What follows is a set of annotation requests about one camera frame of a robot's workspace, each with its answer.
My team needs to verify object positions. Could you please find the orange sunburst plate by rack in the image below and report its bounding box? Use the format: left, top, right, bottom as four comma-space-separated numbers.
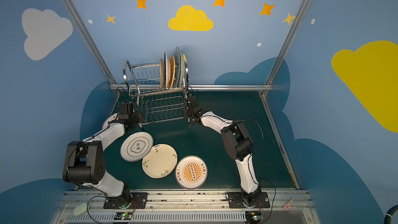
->
102, 113, 118, 129

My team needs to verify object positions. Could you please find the right green circuit board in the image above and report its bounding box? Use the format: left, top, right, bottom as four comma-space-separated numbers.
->
245, 212, 264, 224

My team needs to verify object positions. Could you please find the right aluminium upright post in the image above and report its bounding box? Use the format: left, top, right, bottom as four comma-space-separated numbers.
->
265, 0, 313, 88

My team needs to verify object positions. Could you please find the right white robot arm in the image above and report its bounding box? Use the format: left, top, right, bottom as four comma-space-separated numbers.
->
184, 95, 262, 207

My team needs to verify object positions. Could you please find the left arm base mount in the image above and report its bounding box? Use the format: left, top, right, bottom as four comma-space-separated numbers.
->
103, 192, 148, 209

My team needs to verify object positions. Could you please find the orange sunburst plate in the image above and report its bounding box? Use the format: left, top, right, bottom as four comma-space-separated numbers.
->
175, 156, 208, 190
102, 113, 118, 129

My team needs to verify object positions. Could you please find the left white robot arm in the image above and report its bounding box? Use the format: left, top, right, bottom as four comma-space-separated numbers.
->
63, 101, 144, 209

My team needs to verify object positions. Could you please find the large pale green plate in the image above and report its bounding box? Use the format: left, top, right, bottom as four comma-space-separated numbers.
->
173, 47, 182, 88

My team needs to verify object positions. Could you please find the yellow woven plate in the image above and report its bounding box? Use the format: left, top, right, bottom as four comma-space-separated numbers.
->
169, 56, 176, 89

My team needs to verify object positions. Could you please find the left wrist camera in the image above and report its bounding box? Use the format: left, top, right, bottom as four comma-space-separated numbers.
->
118, 102, 134, 120

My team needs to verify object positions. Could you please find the pink clothes peg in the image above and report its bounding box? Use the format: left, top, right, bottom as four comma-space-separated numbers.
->
283, 198, 296, 209

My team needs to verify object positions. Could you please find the steel two-tier dish rack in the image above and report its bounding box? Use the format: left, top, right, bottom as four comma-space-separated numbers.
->
123, 59, 188, 124

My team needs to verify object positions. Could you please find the dark blue speckled plate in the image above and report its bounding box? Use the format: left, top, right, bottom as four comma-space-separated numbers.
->
160, 59, 165, 90

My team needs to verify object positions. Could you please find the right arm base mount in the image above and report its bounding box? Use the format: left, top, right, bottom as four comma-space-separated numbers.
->
226, 191, 271, 208

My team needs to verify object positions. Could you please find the white plate with black motif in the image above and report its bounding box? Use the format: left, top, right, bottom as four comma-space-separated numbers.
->
120, 132, 153, 162

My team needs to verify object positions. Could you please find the aluminium back frame rail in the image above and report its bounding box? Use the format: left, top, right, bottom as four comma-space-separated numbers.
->
109, 84, 273, 91

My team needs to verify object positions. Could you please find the left aluminium upright post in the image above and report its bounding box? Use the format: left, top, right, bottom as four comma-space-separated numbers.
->
61, 0, 116, 84

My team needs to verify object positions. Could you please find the pale green round disc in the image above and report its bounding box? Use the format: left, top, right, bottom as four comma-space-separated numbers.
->
73, 203, 89, 216

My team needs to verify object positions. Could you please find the orange sunburst plate front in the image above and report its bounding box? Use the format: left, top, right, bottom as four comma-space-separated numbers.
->
175, 156, 208, 190

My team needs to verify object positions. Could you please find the green rim Hao Wei plate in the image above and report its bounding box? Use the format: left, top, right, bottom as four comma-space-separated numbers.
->
164, 53, 171, 89

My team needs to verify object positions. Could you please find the small pale green plate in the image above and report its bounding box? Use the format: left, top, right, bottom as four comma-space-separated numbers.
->
181, 54, 189, 88

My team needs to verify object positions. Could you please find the aluminium upright post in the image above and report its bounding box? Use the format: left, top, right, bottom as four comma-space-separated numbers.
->
61, 0, 116, 84
265, 0, 313, 88

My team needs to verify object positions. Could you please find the green circuit board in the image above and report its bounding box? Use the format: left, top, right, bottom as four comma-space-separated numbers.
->
245, 212, 264, 224
114, 212, 133, 220

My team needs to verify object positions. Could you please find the left green circuit board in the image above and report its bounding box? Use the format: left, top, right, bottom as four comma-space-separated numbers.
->
114, 212, 133, 220

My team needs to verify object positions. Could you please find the cream floral plate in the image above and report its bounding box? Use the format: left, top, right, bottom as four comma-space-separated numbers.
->
142, 144, 178, 179

